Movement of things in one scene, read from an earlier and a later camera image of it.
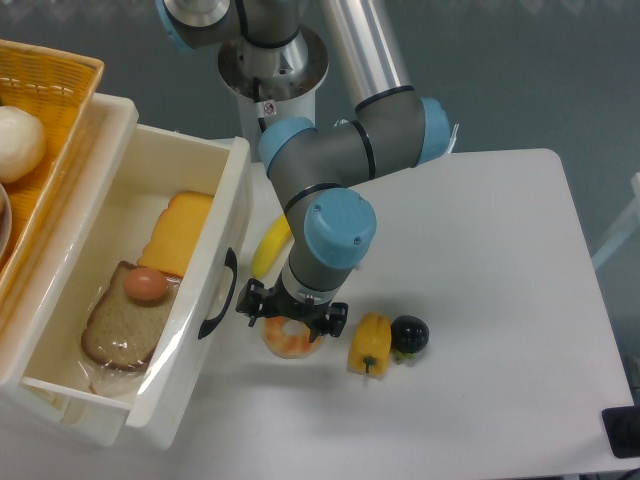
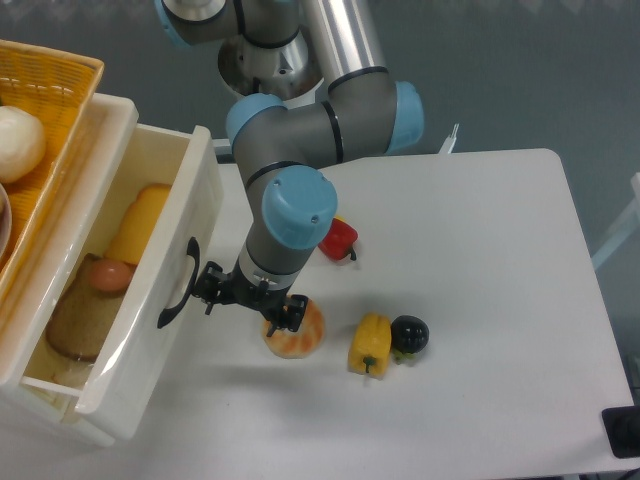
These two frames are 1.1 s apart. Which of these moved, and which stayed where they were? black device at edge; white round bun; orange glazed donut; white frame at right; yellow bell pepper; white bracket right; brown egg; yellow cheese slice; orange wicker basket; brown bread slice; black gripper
Moved: black gripper; brown egg; brown bread slice; yellow cheese slice
Stayed: orange glazed donut; orange wicker basket; black device at edge; white frame at right; yellow bell pepper; white round bun; white bracket right
